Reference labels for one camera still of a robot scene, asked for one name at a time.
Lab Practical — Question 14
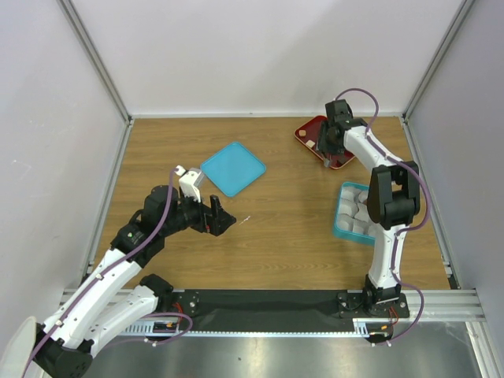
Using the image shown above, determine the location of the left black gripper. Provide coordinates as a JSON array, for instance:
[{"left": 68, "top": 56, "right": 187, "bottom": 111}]
[{"left": 161, "top": 187, "right": 235, "bottom": 236}]

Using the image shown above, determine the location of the blue box lid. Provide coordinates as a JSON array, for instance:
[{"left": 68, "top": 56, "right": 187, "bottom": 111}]
[{"left": 200, "top": 142, "right": 266, "bottom": 198}]

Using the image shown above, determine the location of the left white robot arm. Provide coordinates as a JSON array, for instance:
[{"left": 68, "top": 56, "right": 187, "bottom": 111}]
[{"left": 31, "top": 186, "right": 236, "bottom": 377}]

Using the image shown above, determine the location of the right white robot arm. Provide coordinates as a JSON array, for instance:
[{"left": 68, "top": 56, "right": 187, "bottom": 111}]
[{"left": 317, "top": 99, "right": 421, "bottom": 317}]

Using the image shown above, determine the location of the blue chocolate box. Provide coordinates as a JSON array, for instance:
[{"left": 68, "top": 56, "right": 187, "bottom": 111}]
[{"left": 332, "top": 182, "right": 376, "bottom": 246}]

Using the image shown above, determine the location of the red tray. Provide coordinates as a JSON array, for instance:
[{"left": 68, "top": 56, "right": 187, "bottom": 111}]
[{"left": 294, "top": 115, "right": 355, "bottom": 170}]

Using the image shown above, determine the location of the white scrap on table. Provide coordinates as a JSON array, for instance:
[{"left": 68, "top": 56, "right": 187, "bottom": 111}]
[{"left": 239, "top": 216, "right": 251, "bottom": 225}]

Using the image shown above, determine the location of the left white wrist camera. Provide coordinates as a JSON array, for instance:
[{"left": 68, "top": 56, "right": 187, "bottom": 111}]
[{"left": 176, "top": 165, "right": 205, "bottom": 203}]

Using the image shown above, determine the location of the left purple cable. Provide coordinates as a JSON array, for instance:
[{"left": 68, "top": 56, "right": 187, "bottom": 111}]
[{"left": 19, "top": 167, "right": 194, "bottom": 378}]

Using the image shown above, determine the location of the slotted cable duct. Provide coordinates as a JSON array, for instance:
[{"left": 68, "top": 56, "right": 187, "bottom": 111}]
[{"left": 117, "top": 319, "right": 190, "bottom": 338}]

